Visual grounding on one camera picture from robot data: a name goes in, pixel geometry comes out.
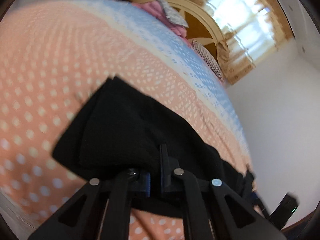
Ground striped pillow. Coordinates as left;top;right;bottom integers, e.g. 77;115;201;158
191;40;224;82

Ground black pants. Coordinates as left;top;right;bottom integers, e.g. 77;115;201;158
52;77;254;217

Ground grey patterned pillow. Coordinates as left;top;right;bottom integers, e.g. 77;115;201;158
156;0;189;28

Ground pink blue dotted bedspread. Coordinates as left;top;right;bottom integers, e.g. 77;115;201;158
1;0;251;239

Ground beige curtain behind headboard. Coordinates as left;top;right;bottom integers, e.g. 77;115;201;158
191;0;294;85

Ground cream wooden headboard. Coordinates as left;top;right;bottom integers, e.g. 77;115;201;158
132;0;231;81

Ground pink folded blanket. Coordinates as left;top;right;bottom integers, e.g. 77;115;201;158
132;1;191;47

